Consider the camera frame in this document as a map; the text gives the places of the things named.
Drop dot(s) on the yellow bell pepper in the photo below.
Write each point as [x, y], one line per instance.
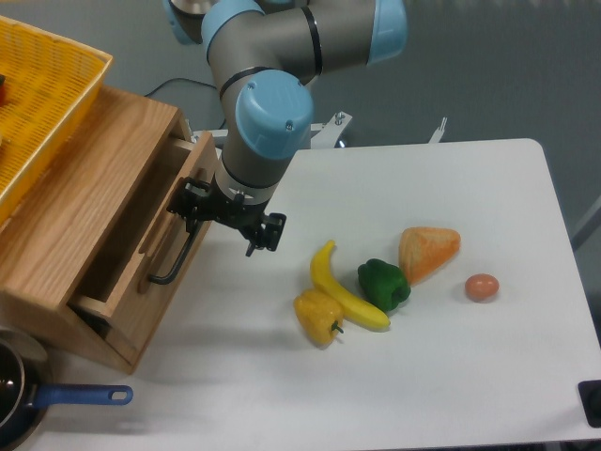
[319, 315]

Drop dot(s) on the wooden drawer cabinet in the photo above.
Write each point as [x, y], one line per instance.
[50, 241]

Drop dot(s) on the blue handled saucepan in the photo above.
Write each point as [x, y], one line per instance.
[28, 389]

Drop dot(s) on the yellow banana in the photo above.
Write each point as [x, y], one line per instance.
[355, 309]

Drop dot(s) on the orange triangular bread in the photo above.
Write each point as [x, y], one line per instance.
[424, 249]

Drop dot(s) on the wooden top drawer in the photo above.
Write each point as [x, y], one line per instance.
[115, 295]

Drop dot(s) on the brown egg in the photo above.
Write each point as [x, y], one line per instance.
[481, 286]

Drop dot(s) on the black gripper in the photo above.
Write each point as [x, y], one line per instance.
[197, 201]

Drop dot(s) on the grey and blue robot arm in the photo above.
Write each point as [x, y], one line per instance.
[262, 56]

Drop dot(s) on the yellow plastic basket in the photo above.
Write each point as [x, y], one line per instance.
[50, 83]

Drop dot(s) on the black drawer handle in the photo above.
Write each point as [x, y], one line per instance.
[171, 275]

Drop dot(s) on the green bell pepper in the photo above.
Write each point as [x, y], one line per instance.
[383, 284]

